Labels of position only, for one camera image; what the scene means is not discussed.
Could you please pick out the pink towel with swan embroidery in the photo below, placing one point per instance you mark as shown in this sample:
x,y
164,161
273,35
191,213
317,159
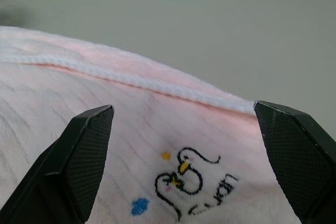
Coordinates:
x,y
131,134

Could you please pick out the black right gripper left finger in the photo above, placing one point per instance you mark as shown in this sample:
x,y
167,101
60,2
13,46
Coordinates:
x,y
78,161

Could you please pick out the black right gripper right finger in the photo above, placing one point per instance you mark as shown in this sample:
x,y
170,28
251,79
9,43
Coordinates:
x,y
296,161

